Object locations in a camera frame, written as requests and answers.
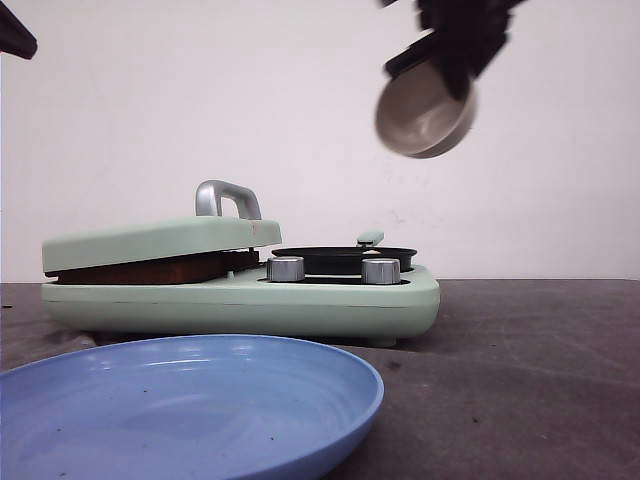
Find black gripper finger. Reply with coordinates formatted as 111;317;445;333
0;4;38;60

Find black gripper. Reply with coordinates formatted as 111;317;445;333
384;0;522;100

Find beige ribbed ceramic bowl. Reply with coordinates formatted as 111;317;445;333
375;61;477;159

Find breakfast maker hinged lid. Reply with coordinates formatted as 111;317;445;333
42;180;282;276

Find white bread slice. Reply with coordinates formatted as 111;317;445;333
45;248;260;285

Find mint green breakfast maker base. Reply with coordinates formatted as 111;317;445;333
41;266;440;344

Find right silver control knob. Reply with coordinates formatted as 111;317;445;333
361;258;401;285

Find silver control knob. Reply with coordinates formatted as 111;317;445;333
266;256;305;283
361;258;401;285

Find black round frying pan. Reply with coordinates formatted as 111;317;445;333
272;230;417;275

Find left silver control knob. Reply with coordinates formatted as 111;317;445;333
266;256;305;283

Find blue plastic plate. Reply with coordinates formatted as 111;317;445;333
1;335;384;479

